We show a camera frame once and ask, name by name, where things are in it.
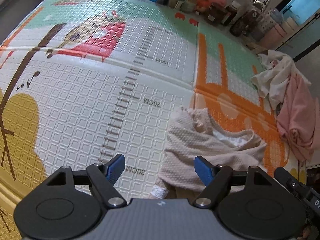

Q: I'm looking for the dark jam jar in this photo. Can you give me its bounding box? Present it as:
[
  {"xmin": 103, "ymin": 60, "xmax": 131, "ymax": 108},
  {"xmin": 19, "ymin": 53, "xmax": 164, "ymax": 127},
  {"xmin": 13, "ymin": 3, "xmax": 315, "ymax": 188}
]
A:
[{"xmin": 206, "ymin": 4, "xmax": 225, "ymax": 22}]

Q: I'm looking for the pink canister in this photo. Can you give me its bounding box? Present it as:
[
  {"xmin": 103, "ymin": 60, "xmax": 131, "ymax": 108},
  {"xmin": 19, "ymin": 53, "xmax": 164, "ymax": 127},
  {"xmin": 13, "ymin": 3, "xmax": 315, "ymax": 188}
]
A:
[{"xmin": 259, "ymin": 24, "xmax": 285, "ymax": 48}]

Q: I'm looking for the beige and white dress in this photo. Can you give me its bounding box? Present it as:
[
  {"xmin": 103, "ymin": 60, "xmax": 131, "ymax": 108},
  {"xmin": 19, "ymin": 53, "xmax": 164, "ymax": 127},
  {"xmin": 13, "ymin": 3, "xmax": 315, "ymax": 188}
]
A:
[{"xmin": 150, "ymin": 107, "xmax": 267, "ymax": 200}]

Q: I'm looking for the pink folded cloth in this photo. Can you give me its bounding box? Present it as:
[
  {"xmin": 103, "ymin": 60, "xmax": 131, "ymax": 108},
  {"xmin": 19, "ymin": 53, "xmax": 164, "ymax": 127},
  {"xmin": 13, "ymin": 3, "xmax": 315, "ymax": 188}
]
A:
[{"xmin": 276, "ymin": 74, "xmax": 320, "ymax": 162}]

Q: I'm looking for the brown glass bottle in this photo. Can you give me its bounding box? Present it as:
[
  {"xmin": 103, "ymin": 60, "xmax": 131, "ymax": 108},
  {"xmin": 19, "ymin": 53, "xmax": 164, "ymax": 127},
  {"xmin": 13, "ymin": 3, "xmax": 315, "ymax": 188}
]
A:
[{"xmin": 224, "ymin": 1, "xmax": 242, "ymax": 25}]

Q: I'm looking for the crumpled white garment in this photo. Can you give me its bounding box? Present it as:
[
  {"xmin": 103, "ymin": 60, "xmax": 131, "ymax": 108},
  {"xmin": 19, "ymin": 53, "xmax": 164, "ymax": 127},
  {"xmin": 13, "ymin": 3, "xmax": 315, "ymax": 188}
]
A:
[{"xmin": 251, "ymin": 50, "xmax": 312, "ymax": 110}]

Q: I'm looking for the cream thermos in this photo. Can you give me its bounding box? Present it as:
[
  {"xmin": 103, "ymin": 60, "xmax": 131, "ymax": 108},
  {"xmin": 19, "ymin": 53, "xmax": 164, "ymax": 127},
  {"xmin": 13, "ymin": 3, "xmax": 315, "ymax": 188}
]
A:
[{"xmin": 279, "ymin": 17, "xmax": 299, "ymax": 34}]

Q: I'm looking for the blue door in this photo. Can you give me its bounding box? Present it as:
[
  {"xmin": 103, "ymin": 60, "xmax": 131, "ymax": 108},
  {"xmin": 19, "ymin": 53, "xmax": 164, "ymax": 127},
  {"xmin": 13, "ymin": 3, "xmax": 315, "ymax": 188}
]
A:
[{"xmin": 285, "ymin": 0, "xmax": 318, "ymax": 23}]

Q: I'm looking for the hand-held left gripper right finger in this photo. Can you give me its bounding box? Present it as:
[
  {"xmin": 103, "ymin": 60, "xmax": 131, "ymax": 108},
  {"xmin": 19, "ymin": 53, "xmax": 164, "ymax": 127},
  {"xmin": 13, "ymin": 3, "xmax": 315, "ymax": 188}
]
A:
[{"xmin": 191, "ymin": 155, "xmax": 274, "ymax": 208}]

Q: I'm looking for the blue-lid cup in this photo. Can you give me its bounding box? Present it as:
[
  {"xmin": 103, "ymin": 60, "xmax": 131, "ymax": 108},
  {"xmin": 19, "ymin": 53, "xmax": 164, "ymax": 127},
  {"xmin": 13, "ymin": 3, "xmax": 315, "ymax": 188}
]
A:
[{"xmin": 262, "ymin": 8, "xmax": 283, "ymax": 30}]

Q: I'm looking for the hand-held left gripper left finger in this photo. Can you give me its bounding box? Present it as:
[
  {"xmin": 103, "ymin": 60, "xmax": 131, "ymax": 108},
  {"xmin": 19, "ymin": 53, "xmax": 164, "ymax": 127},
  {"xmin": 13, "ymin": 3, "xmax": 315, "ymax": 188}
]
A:
[{"xmin": 44, "ymin": 154, "xmax": 127, "ymax": 208}]

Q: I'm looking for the printed foam play mat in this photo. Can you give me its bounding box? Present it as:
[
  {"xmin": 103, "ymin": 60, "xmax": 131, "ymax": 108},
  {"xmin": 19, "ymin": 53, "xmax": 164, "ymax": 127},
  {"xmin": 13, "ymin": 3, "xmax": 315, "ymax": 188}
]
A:
[{"xmin": 0, "ymin": 0, "xmax": 308, "ymax": 240}]

